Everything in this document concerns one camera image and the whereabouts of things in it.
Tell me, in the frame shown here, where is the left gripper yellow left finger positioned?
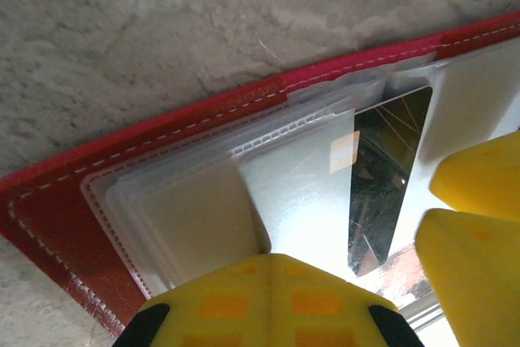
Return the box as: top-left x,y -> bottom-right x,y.
113,254 -> 272,347

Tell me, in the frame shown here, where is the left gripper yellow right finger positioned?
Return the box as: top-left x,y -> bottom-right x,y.
270,254 -> 423,347

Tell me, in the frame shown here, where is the mirrored silver card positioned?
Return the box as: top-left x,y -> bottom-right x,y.
239,86 -> 434,280

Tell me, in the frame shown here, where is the red leather card holder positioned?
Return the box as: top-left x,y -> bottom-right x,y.
0,11 -> 520,338

